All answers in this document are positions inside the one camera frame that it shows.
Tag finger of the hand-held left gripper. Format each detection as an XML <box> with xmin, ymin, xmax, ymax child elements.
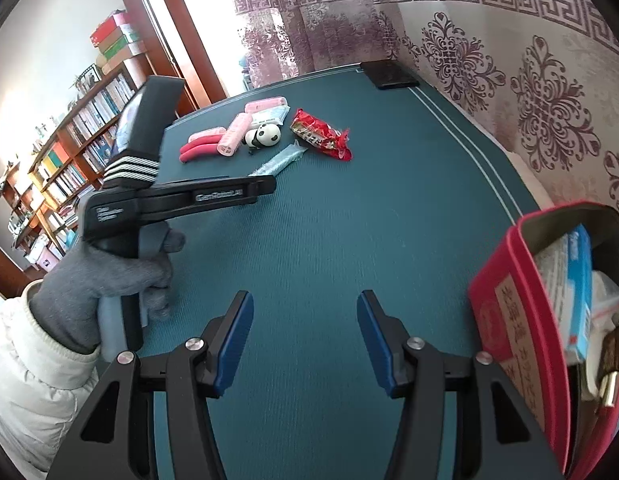
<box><xmin>139</xmin><ymin>174</ymin><xmax>278</xmax><ymax>221</ymax></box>

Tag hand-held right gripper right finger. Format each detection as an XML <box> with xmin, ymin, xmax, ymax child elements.
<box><xmin>357</xmin><ymin>290</ymin><xmax>563</xmax><ymax>480</ymax></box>

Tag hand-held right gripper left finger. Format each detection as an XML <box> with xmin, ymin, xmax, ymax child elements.
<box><xmin>46</xmin><ymin>290</ymin><xmax>255</xmax><ymax>480</ymax></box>

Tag pink bendy foam curler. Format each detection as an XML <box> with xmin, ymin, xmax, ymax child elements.
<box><xmin>178</xmin><ymin>127</ymin><xmax>226</xmax><ymax>163</ymax></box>

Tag pink hair roller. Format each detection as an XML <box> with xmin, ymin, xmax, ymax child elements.
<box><xmin>216</xmin><ymin>112</ymin><xmax>252</xmax><ymax>157</ymax></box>

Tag light blue long packet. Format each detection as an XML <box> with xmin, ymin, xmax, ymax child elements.
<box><xmin>246</xmin><ymin>142</ymin><xmax>308</xmax><ymax>178</ymax></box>

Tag panda toy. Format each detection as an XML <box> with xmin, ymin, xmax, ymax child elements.
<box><xmin>244</xmin><ymin>124</ymin><xmax>282</xmax><ymax>153</ymax></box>

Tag red snack packet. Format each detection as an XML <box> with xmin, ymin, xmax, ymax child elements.
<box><xmin>289</xmin><ymin>107</ymin><xmax>354</xmax><ymax>163</ymax></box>

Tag red tin box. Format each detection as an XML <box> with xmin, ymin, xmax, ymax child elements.
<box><xmin>467</xmin><ymin>201</ymin><xmax>619</xmax><ymax>480</ymax></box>

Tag blue and white carton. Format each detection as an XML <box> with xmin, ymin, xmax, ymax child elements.
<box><xmin>534</xmin><ymin>225</ymin><xmax>595</xmax><ymax>366</ymax></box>

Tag brown lipstick tube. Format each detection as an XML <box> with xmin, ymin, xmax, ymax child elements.
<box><xmin>597</xmin><ymin>327</ymin><xmax>619</xmax><ymax>408</ymax></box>

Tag clear plastic bag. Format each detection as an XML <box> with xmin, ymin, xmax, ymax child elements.
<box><xmin>589</xmin><ymin>270</ymin><xmax>619</xmax><ymax>341</ymax></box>

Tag person's left forearm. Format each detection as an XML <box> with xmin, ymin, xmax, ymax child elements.
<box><xmin>0</xmin><ymin>282</ymin><xmax>102</xmax><ymax>478</ymax></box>

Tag person's left hand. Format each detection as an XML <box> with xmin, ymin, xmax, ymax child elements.
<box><xmin>28</xmin><ymin>229</ymin><xmax>186</xmax><ymax>356</ymax></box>

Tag rows of books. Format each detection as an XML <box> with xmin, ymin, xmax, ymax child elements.
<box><xmin>9</xmin><ymin>72</ymin><xmax>140</xmax><ymax>261</ymax></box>

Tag green box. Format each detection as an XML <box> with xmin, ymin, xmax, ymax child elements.
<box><xmin>98</xmin><ymin>27</ymin><xmax>140</xmax><ymax>58</ymax></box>

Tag wooden bookshelf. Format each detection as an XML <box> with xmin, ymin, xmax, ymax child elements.
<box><xmin>0</xmin><ymin>55</ymin><xmax>155</xmax><ymax>271</ymax></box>

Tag brown wooden door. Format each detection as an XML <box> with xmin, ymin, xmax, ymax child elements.
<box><xmin>150</xmin><ymin>0</ymin><xmax>229</xmax><ymax>111</ymax></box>

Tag pink and white packet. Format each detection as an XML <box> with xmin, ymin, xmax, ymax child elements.
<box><xmin>244</xmin><ymin>96</ymin><xmax>290</xmax><ymax>126</ymax></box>

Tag black flat object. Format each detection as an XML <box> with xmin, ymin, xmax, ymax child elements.
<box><xmin>360</xmin><ymin>60</ymin><xmax>421</xmax><ymax>91</ymax></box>

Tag patterned purple white curtain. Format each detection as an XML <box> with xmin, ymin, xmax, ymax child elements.
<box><xmin>222</xmin><ymin>0</ymin><xmax>619</xmax><ymax>241</ymax></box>

